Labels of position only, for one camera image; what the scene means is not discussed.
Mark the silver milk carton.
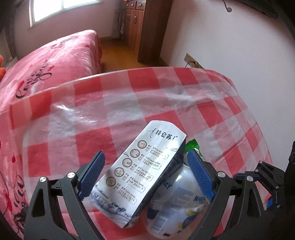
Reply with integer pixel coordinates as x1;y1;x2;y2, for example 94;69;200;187
89;120;187;229

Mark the white blue plastic bottle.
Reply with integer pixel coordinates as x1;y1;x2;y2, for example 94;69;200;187
146;139;210;239

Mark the red white checkered cloth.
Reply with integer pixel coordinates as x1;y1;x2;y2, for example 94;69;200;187
1;67;272;236

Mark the colourful rolled quilt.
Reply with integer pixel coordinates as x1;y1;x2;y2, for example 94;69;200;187
0;55;6;80

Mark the pink bed with bedspread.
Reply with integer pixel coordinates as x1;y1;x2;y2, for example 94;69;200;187
1;30;103;239

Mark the brown wooden cabinet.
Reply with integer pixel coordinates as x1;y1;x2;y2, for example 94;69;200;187
123;0;173;64

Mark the grey curtain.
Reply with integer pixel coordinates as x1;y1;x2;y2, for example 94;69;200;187
112;0;126;39

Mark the window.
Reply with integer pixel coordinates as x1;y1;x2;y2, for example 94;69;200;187
29;0;102;27

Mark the wall socket with plug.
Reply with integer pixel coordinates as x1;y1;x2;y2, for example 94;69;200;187
184;53;204;69

